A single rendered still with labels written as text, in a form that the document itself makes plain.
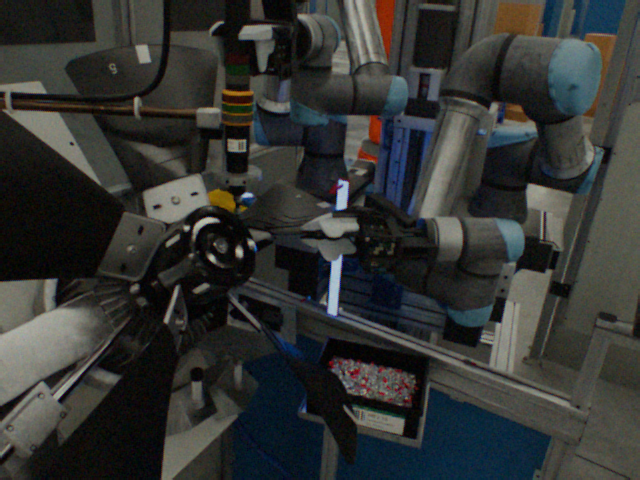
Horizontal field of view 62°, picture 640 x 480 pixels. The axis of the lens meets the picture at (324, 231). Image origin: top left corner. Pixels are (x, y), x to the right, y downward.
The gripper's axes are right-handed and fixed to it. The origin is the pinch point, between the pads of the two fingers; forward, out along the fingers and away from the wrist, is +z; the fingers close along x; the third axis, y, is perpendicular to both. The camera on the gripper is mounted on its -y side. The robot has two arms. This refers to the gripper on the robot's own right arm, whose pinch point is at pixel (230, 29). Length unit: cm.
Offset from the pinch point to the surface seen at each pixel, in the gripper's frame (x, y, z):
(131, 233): 6.0, 24.5, 14.7
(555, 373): -77, 148, -165
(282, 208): -1.1, 30.2, -16.4
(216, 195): 28, 41, -42
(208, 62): 10.7, 6.2, -12.0
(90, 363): 6.3, 38.6, 23.6
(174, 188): 7.5, 22.2, 3.1
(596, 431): -92, 148, -132
